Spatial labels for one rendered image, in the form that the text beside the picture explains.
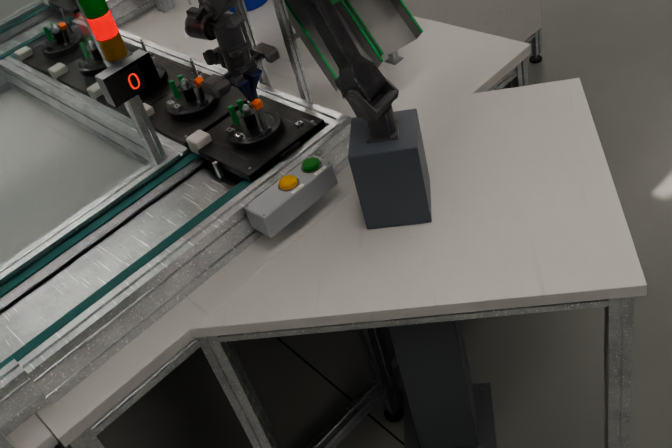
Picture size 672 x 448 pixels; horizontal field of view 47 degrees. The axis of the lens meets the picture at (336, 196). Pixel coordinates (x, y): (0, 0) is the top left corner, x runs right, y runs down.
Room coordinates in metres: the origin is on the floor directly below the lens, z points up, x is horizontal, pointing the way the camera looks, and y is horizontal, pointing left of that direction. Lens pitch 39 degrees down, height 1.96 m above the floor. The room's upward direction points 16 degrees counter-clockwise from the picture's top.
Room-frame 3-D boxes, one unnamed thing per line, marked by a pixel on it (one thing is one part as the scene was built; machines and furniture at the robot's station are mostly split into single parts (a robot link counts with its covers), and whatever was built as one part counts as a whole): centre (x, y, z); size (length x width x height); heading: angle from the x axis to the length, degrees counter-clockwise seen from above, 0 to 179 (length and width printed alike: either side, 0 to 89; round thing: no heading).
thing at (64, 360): (1.28, 0.28, 0.91); 0.89 x 0.06 x 0.11; 125
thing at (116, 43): (1.55, 0.37, 1.28); 0.05 x 0.05 x 0.05
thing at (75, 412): (1.92, 0.40, 0.84); 1.50 x 1.41 x 0.03; 125
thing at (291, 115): (1.56, 0.14, 0.96); 0.24 x 0.24 x 0.02; 35
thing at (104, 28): (1.55, 0.37, 1.33); 0.05 x 0.05 x 0.05
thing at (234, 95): (1.77, 0.29, 1.01); 0.24 x 0.24 x 0.13; 35
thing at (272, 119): (1.56, 0.14, 0.98); 0.14 x 0.14 x 0.02
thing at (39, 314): (1.41, 0.40, 0.91); 0.84 x 0.28 x 0.10; 125
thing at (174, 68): (1.97, 0.43, 1.01); 0.24 x 0.24 x 0.13; 35
